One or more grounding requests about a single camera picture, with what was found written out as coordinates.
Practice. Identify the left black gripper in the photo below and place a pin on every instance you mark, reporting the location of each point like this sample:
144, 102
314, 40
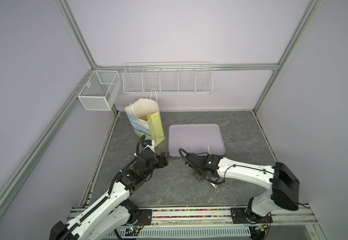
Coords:
163, 160

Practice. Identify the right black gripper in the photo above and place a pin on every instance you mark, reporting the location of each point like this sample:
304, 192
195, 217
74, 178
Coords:
198, 177

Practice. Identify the green paper gift bag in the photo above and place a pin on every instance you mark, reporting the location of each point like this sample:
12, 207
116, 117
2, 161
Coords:
144, 116

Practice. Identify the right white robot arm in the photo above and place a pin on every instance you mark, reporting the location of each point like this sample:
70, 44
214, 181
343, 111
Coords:
280, 184

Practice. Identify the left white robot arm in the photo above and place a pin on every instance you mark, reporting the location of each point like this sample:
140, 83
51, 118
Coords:
114, 208

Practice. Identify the yellow fake bread in bag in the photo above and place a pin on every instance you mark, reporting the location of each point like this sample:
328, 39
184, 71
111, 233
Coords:
146, 118

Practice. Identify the lavender plastic tray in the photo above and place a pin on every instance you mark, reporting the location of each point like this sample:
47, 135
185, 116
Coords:
194, 138

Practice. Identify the small white mesh basket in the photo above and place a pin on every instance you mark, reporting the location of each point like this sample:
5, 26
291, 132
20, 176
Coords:
100, 90

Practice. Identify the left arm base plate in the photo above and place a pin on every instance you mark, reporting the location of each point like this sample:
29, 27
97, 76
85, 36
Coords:
141, 217

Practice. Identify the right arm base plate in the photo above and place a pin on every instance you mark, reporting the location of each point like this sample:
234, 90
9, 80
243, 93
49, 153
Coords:
240, 216

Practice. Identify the white vented cable duct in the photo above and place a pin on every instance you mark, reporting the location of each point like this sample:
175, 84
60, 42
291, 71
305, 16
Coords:
184, 233

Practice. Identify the long white wire rack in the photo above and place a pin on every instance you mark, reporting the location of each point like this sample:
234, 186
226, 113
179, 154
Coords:
169, 78

